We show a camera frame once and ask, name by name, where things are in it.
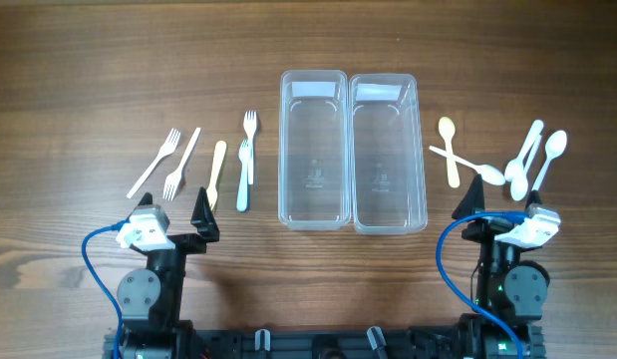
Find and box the blue cable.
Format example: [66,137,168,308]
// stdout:
[81,219,133,359]
[435,210,531,359]

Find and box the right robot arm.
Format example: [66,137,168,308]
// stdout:
[436,175,561,358]

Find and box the clear plastic container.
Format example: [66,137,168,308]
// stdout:
[350,73,428,235]
[278,70,351,231]

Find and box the right blue cable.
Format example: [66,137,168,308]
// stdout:
[435,210,531,359]

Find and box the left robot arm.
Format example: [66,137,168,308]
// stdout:
[103,187,219,359]

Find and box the white plastic fork near container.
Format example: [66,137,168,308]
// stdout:
[243,111,258,184]

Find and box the light blue plastic fork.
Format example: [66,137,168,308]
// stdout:
[236,139,250,212]

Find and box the yellow plastic spoon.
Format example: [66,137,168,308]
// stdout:
[438,117,461,188]

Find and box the white plastic spoon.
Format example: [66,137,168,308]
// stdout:
[503,120,544,181]
[531,130,567,190]
[510,135,542,201]

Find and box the white plastic fork upside down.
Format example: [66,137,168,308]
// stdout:
[162,128,201,200]

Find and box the white spoon crossing yellow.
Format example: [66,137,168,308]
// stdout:
[429,146,506,185]

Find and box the yellow plastic fork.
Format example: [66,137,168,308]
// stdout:
[206,141,227,210]

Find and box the white plastic fork far left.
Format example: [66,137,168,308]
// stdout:
[126,128,181,198]

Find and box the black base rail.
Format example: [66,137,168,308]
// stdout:
[103,326,546,359]

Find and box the right clear plastic container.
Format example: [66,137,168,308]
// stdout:
[350,73,428,235]

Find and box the left blue cable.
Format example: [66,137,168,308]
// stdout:
[81,219,133,359]

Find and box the left clear plastic container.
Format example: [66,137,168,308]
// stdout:
[278,70,351,231]

